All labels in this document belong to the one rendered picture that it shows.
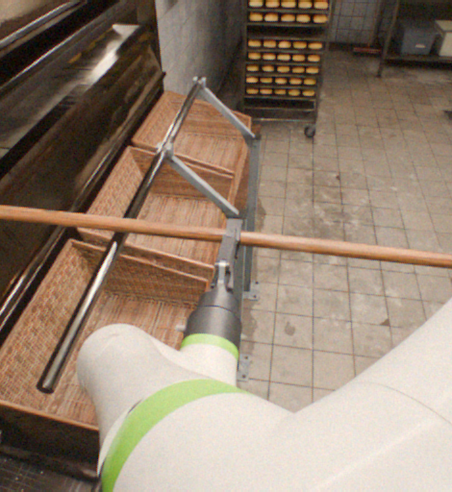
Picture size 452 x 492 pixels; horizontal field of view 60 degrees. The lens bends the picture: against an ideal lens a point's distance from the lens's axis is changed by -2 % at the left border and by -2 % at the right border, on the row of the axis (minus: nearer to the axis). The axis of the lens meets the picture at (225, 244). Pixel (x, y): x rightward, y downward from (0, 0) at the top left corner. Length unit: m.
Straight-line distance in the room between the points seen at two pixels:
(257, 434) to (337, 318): 2.06
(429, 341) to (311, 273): 2.20
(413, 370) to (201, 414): 0.09
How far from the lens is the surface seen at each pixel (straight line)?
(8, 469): 1.01
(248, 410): 0.20
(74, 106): 1.46
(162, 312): 1.45
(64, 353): 0.72
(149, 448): 0.20
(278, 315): 2.17
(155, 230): 0.83
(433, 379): 0.18
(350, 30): 5.79
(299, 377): 2.00
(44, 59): 1.05
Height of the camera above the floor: 1.75
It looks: 44 degrees down
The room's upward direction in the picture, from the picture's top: straight up
